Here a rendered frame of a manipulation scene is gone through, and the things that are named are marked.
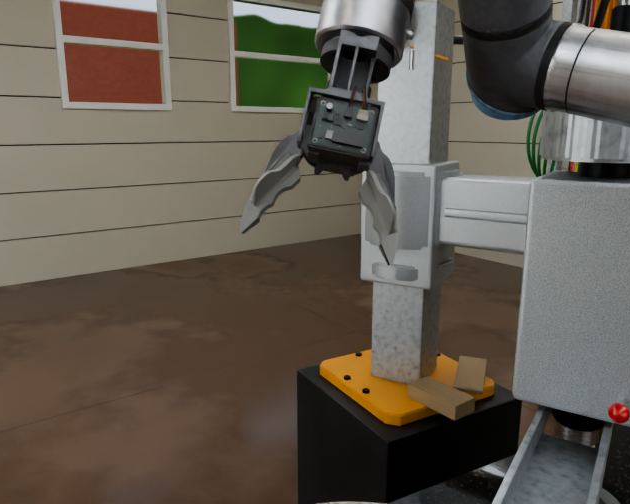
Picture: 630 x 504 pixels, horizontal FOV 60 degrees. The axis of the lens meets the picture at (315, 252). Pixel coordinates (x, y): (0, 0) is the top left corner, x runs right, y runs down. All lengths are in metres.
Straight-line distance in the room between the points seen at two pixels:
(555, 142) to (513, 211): 0.75
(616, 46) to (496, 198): 1.17
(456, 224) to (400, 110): 0.41
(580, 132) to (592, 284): 0.25
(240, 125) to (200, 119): 0.57
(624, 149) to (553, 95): 0.37
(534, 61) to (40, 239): 6.42
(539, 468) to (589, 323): 0.26
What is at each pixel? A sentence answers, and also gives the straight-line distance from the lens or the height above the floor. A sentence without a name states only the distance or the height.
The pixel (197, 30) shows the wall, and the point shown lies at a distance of 7.38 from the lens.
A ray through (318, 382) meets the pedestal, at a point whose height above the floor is 0.74.
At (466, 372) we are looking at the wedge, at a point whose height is 0.81.
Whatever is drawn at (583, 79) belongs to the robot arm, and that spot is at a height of 1.72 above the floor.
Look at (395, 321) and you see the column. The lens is 1.97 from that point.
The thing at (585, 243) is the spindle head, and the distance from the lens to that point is 1.03.
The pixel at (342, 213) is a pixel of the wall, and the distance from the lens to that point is 8.63.
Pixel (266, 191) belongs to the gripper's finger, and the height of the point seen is 1.61.
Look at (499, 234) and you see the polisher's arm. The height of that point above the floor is 1.36.
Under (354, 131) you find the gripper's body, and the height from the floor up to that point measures 1.67.
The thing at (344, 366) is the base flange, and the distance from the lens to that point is 2.16.
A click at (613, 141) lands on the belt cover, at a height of 1.65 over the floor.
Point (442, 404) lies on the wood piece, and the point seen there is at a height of 0.82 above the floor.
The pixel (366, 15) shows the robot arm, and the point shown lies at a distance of 0.56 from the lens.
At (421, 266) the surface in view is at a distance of 1.84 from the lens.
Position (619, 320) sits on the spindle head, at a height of 1.36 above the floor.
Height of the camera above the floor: 1.67
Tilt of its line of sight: 13 degrees down
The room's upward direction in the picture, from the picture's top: straight up
